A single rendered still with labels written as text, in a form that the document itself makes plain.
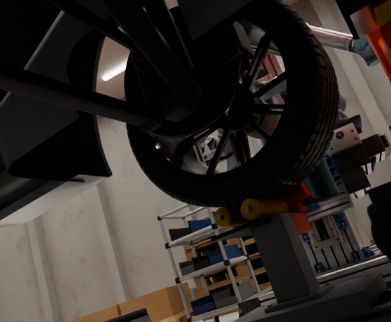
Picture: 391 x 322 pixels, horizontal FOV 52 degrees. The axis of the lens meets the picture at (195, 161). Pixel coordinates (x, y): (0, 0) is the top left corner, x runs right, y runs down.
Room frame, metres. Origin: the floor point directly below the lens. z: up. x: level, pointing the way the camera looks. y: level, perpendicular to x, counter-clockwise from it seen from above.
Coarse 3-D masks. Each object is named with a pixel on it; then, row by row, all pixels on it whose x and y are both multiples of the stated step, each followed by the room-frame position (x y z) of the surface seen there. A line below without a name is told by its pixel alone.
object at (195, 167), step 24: (264, 24) 0.98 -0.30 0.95; (264, 48) 1.18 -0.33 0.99; (288, 72) 0.98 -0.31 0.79; (240, 96) 1.21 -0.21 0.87; (288, 96) 0.99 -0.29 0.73; (240, 120) 1.23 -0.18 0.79; (168, 144) 1.27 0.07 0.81; (192, 144) 1.35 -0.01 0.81; (240, 144) 1.27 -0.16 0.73; (264, 144) 1.04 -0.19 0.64; (192, 168) 1.27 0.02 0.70; (240, 168) 1.08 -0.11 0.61
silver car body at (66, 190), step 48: (0, 0) 0.65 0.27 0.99; (96, 0) 0.71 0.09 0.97; (144, 0) 0.69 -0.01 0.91; (192, 0) 0.62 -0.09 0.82; (240, 0) 0.58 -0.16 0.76; (384, 0) 0.70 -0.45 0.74; (0, 48) 0.74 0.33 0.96; (48, 48) 0.78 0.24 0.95; (0, 96) 0.85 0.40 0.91; (0, 144) 0.89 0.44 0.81; (0, 192) 1.26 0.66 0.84; (48, 192) 1.14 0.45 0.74
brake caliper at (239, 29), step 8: (232, 24) 0.80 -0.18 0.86; (240, 24) 0.86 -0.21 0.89; (224, 32) 0.81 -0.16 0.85; (232, 32) 0.80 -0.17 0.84; (240, 32) 0.83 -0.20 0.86; (208, 40) 0.83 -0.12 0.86; (216, 40) 0.82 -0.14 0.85; (224, 40) 0.81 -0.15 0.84; (232, 40) 0.80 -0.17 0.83; (240, 40) 0.80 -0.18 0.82; (248, 40) 0.87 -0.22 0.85; (216, 48) 0.82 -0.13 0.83; (224, 48) 0.81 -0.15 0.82; (232, 48) 0.81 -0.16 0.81; (240, 48) 0.81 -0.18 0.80; (248, 48) 0.84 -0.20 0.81; (216, 56) 0.83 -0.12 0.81; (224, 56) 0.82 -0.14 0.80; (232, 56) 0.81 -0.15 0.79; (240, 56) 0.81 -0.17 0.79; (248, 56) 0.86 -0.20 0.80; (224, 64) 0.82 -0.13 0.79; (248, 64) 0.86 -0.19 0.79
